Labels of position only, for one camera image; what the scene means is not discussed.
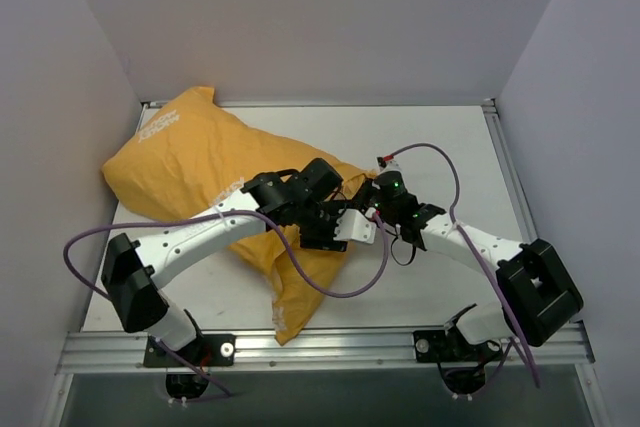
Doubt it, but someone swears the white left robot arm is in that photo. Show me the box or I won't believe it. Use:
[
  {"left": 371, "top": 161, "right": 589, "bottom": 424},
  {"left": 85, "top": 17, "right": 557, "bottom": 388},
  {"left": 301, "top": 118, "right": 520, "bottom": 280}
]
[{"left": 101, "top": 158, "right": 342, "bottom": 366}]

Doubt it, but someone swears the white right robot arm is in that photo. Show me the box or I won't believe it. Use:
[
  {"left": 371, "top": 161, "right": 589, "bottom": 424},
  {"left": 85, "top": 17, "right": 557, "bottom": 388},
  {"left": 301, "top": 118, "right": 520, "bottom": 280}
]
[{"left": 353, "top": 171, "right": 584, "bottom": 360}]

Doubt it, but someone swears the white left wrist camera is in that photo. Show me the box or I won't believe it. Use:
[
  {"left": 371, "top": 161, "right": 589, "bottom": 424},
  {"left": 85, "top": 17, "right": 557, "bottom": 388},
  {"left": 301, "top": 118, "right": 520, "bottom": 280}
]
[{"left": 333, "top": 209, "right": 377, "bottom": 245}]

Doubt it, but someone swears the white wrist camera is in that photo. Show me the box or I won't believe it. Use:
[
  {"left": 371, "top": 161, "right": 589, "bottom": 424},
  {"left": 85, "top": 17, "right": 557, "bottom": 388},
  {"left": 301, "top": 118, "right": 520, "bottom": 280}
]
[
  {"left": 333, "top": 209, "right": 377, "bottom": 245},
  {"left": 377, "top": 155, "right": 401, "bottom": 175}
]

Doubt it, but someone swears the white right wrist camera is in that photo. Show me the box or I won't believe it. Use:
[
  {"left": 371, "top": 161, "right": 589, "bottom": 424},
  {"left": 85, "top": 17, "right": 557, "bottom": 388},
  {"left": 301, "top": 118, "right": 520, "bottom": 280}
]
[{"left": 377, "top": 155, "right": 401, "bottom": 175}]

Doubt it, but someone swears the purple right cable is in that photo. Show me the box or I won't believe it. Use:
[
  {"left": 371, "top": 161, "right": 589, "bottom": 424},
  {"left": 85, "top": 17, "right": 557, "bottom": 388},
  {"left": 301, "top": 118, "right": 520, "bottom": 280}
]
[{"left": 379, "top": 142, "right": 542, "bottom": 389}]

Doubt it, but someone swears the purple cable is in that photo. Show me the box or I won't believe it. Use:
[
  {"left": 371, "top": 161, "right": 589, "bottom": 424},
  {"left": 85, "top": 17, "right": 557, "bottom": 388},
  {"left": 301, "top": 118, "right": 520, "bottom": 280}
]
[
  {"left": 63, "top": 206, "right": 389, "bottom": 396},
  {"left": 379, "top": 142, "right": 542, "bottom": 389}
]

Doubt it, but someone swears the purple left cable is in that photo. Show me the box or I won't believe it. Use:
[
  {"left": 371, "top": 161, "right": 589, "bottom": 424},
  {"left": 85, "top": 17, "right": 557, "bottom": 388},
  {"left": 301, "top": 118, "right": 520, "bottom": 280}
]
[{"left": 63, "top": 206, "right": 389, "bottom": 396}]

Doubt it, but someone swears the aluminium right side rail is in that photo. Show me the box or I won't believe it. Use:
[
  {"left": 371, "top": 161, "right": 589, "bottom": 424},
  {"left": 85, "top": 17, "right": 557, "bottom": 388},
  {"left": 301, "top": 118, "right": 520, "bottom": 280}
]
[{"left": 481, "top": 99, "right": 539, "bottom": 243}]

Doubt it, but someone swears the aluminium rail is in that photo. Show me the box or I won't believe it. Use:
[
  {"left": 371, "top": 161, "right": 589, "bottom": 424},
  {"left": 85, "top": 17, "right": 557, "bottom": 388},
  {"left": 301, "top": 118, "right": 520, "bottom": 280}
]
[
  {"left": 481, "top": 99, "right": 539, "bottom": 243},
  {"left": 47, "top": 324, "right": 596, "bottom": 373},
  {"left": 142, "top": 97, "right": 496, "bottom": 108}
]

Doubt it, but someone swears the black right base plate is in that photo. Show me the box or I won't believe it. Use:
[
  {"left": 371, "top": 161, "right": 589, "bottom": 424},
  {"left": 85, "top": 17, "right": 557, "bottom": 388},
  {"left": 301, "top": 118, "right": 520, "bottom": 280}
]
[{"left": 412, "top": 304, "right": 503, "bottom": 363}]

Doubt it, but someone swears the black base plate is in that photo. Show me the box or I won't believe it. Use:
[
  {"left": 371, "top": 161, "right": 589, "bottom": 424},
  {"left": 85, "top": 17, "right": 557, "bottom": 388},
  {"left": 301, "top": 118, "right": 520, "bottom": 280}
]
[
  {"left": 412, "top": 304, "right": 503, "bottom": 363},
  {"left": 142, "top": 333, "right": 236, "bottom": 368}
]

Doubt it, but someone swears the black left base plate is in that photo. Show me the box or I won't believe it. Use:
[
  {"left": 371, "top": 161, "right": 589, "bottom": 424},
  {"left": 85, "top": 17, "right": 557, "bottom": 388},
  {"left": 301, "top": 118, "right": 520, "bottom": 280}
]
[{"left": 142, "top": 333, "right": 236, "bottom": 368}]

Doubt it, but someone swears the aluminium back rail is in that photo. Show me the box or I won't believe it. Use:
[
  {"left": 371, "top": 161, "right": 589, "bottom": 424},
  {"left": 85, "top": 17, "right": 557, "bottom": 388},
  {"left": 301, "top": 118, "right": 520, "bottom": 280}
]
[{"left": 142, "top": 97, "right": 496, "bottom": 108}]

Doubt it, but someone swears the aluminium front rail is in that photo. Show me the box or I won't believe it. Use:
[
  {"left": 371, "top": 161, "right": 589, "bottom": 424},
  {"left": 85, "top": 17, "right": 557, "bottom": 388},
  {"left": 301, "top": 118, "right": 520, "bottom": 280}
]
[{"left": 47, "top": 324, "right": 596, "bottom": 373}]

